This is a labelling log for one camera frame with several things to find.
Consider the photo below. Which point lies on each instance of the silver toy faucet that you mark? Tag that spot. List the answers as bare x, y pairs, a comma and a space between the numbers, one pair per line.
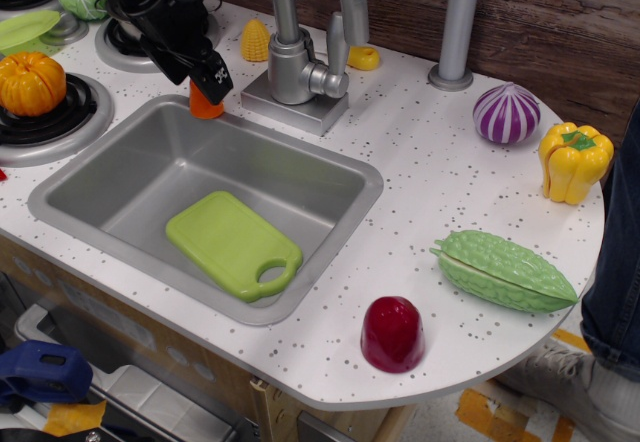
298, 89

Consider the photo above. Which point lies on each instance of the orange toy carrot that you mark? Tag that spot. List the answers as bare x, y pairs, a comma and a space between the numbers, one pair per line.
200, 107

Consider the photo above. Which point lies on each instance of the person leg in jeans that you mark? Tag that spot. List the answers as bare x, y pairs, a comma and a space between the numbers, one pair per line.
610, 308

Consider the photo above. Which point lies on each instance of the grey vertical pole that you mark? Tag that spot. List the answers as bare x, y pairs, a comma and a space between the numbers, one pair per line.
451, 72

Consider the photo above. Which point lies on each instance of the blue clamp handle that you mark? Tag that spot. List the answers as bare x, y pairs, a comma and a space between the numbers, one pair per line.
44, 372

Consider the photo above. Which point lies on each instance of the small yellow toy piece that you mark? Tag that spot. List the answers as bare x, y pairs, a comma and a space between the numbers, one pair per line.
363, 58

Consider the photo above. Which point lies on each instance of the grey toy sink basin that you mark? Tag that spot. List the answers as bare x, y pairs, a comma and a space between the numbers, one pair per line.
119, 194

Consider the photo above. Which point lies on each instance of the back toy stove burner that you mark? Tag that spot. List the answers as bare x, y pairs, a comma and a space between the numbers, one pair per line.
118, 45

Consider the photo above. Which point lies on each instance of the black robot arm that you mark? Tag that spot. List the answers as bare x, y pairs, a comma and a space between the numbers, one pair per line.
174, 37

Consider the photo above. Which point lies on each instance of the green toy bitter melon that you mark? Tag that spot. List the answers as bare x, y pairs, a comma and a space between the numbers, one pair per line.
502, 272

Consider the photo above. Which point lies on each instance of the yellow toy bell pepper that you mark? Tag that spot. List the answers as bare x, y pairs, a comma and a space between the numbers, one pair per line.
573, 159

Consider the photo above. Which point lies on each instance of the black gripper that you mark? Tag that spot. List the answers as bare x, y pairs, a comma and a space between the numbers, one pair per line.
174, 38

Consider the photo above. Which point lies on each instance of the green toy cutting board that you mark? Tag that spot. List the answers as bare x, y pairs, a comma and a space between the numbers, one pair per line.
239, 250

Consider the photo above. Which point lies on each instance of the silver toy pot with lid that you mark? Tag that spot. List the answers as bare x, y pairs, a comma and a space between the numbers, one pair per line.
214, 4

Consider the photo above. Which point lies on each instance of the toy stove burner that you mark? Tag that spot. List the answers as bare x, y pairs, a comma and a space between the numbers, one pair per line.
118, 45
79, 120

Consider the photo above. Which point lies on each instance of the grey sneaker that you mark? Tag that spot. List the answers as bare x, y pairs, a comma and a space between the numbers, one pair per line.
602, 403

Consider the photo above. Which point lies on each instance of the yellow toy corn cob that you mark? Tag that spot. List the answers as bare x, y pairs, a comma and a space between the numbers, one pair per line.
254, 42

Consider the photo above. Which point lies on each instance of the orange toy pumpkin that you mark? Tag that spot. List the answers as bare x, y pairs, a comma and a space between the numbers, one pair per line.
32, 84

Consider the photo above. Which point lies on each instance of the dark red toy fruit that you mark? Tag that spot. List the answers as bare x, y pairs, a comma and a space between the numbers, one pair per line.
392, 337

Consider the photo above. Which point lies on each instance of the purple striped toy onion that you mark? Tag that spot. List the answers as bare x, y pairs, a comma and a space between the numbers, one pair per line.
506, 114

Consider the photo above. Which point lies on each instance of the front toy stove burner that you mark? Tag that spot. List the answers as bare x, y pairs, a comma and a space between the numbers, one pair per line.
79, 120

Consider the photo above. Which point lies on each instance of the light green toy plate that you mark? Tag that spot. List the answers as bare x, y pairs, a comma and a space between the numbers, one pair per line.
26, 27

